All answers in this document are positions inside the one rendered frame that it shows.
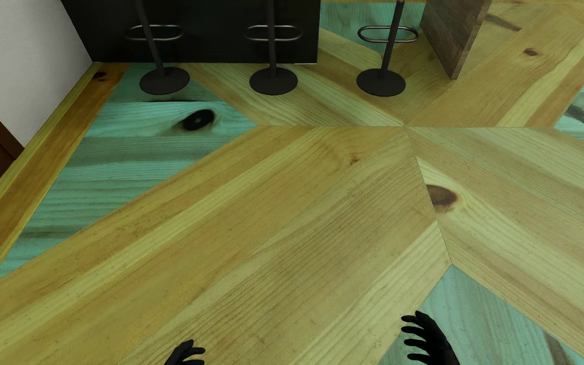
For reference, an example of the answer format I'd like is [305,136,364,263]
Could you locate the wooden panel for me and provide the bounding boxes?
[419,0,492,80]

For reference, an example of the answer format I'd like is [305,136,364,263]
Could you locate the black bar counter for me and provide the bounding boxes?
[61,0,321,65]

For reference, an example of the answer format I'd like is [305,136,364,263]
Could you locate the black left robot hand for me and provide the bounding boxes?
[164,340,206,365]

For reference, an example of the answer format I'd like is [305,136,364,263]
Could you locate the yellow wooden baseboard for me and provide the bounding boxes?
[0,62,101,310]

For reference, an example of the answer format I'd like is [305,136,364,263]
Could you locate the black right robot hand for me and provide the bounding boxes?
[401,311,461,365]

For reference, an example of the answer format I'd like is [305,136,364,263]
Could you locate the black bar stool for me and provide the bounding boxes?
[356,0,419,98]
[244,0,303,96]
[125,0,191,96]

